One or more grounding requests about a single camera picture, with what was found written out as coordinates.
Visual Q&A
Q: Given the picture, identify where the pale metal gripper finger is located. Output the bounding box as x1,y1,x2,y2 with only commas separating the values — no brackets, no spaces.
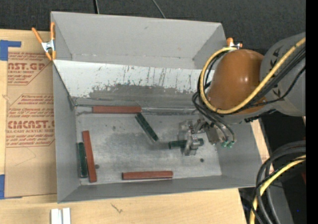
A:
182,141,200,156
177,119,193,142

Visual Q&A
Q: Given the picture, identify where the dark green block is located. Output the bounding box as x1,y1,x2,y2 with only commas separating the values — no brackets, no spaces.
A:
77,142,88,179
134,113,159,144
168,138,204,150

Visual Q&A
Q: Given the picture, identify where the red-brown flat block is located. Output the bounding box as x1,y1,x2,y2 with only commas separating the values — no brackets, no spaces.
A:
121,170,174,181
92,105,143,115
81,130,98,183

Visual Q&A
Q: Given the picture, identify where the grey metal bin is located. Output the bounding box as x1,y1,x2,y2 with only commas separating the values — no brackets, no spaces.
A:
50,11,264,204

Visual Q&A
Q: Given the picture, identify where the brown cardboard board red print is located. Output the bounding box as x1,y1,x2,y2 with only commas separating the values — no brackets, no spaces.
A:
0,28,58,199

